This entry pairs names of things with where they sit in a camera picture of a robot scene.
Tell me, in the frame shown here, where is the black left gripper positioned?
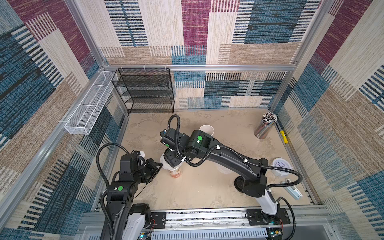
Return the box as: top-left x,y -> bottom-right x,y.
132,158 -> 163,185

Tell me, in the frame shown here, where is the paper milk tea cup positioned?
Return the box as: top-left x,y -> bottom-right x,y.
199,125 -> 215,136
167,163 -> 182,178

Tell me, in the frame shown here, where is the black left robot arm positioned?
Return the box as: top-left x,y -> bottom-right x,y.
96,143 -> 163,240

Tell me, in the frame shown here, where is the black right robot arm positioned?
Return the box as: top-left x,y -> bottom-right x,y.
160,114 -> 303,240

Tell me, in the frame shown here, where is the right black cup lid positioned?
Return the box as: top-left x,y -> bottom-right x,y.
234,176 -> 245,193

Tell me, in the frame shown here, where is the white round clock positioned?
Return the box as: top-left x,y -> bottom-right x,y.
272,158 -> 293,178

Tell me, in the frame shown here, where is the yellow marker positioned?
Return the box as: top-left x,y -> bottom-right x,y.
280,130 -> 288,144

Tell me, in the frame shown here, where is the white stapler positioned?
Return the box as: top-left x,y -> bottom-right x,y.
284,186 -> 303,200

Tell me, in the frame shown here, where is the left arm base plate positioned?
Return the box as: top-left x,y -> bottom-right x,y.
149,212 -> 167,230

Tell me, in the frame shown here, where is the black wire shelf rack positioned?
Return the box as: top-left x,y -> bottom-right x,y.
112,68 -> 175,114

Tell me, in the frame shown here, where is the white mesh wall basket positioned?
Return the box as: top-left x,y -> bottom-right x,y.
65,72 -> 115,135

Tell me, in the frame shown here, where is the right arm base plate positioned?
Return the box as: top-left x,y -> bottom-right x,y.
245,208 -> 291,226

